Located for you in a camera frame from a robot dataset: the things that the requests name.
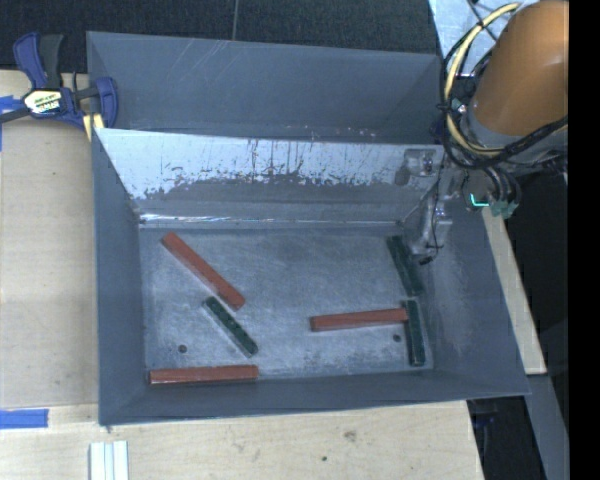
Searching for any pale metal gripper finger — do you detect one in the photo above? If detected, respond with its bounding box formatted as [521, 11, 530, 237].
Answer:
[404, 193, 454, 264]
[394, 147, 446, 188]

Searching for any dark green flat block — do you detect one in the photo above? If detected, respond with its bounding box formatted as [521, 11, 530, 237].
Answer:
[202, 295, 260, 358]
[385, 235, 424, 298]
[401, 298, 428, 368]

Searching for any red-brown flat block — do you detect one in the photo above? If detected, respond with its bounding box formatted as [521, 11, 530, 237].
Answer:
[148, 364, 260, 386]
[309, 307, 410, 333]
[160, 231, 247, 312]

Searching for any grey metal bin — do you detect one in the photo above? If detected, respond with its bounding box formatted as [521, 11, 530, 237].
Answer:
[85, 30, 532, 427]

